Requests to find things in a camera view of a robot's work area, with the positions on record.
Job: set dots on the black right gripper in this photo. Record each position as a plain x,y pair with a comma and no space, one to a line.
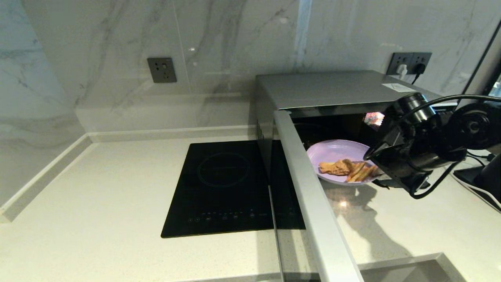
411,156

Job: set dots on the purple plate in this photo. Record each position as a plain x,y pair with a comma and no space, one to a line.
336,150

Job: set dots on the black glass microwave door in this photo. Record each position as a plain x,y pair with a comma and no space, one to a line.
313,203

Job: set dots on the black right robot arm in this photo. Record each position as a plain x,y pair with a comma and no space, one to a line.
462,125

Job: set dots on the silver microwave oven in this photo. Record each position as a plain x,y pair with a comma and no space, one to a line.
332,88

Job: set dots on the flat black appliance base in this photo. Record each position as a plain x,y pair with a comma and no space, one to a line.
465,175

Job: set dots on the white paper sticker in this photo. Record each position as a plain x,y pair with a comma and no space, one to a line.
398,87

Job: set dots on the brown fried chicken piece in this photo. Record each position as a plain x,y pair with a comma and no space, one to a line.
336,167

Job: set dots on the white power plug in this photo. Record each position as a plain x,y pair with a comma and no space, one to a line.
402,71

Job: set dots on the black power plug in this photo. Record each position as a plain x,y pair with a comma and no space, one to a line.
419,68

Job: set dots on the black induction cooktop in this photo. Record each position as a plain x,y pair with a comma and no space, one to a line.
219,188

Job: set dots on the grey wall socket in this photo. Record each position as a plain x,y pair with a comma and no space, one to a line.
423,57
394,58
162,70

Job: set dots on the dark door frame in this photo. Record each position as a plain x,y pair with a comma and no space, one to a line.
481,74

